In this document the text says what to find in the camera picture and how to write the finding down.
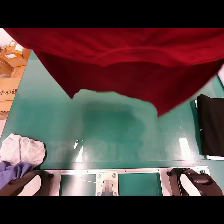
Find cardboard box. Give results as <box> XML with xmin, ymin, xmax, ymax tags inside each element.
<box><xmin>0</xmin><ymin>40</ymin><xmax>32</xmax><ymax>120</ymax></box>

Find purple garment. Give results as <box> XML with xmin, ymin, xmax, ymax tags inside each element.
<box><xmin>0</xmin><ymin>161</ymin><xmax>34</xmax><ymax>190</ymax></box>

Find red T-shirt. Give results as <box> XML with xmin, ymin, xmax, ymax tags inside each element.
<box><xmin>3</xmin><ymin>27</ymin><xmax>224</xmax><ymax>118</ymax></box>

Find white garment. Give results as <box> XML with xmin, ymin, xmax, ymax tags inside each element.
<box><xmin>0</xmin><ymin>133</ymin><xmax>47</xmax><ymax>167</ymax></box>

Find silver frame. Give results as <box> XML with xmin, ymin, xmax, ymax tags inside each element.
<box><xmin>19</xmin><ymin>165</ymin><xmax>214</xmax><ymax>197</ymax></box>

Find black garment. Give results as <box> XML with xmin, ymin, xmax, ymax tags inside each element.
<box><xmin>196</xmin><ymin>94</ymin><xmax>224</xmax><ymax>157</ymax></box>

